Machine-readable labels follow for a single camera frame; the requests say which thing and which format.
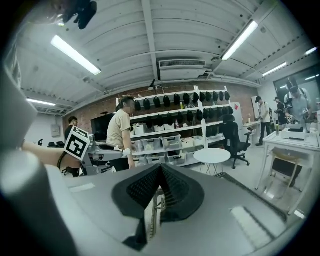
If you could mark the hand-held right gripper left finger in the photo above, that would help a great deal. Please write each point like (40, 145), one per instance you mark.
(136, 192)

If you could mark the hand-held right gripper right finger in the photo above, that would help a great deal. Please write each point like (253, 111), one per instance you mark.
(182, 195)

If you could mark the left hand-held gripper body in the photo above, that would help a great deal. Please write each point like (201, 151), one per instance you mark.
(82, 150)

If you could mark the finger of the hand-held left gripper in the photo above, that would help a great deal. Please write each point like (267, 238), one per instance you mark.
(108, 147)

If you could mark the person's left forearm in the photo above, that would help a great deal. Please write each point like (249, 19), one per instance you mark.
(42, 155)

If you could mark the black wrist band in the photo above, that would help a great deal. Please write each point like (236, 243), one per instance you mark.
(60, 160)

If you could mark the white storage box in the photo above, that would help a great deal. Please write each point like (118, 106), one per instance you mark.
(169, 127)
(139, 129)
(158, 128)
(187, 143)
(198, 141)

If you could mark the round white side table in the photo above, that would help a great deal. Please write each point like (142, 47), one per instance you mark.
(212, 155)

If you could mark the row of clear storage bins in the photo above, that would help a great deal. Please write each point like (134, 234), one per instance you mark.
(171, 142)

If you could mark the ceiling tube light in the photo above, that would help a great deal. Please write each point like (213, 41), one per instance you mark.
(240, 40)
(311, 50)
(75, 55)
(41, 102)
(274, 69)

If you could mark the white metal shelving unit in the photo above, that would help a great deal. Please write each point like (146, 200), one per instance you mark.
(200, 125)

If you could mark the black office chair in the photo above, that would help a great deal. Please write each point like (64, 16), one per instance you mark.
(231, 135)

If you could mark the rows of black caps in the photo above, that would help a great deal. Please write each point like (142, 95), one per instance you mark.
(175, 100)

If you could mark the white cabinet with red sticker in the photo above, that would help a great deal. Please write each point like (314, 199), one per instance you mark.
(237, 120)

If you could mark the white desk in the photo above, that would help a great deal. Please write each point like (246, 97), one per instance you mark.
(251, 124)

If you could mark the white ceiling air conditioner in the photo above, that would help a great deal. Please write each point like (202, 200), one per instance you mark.
(182, 70)

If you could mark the wooden chair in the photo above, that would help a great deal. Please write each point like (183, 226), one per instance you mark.
(287, 160)

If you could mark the green bottle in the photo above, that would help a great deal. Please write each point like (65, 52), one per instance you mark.
(277, 129)

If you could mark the white square table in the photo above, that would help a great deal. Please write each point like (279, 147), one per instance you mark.
(290, 145)

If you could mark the white box device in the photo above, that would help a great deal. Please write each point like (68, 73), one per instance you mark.
(293, 135)

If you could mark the dark window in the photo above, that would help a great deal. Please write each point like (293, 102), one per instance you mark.
(310, 77)

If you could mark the black wall screen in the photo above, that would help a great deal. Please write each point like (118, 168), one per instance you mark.
(100, 127)

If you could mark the grey wall panel box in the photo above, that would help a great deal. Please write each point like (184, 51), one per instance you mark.
(55, 130)

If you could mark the black head-worn camera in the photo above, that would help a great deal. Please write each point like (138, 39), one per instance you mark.
(83, 12)

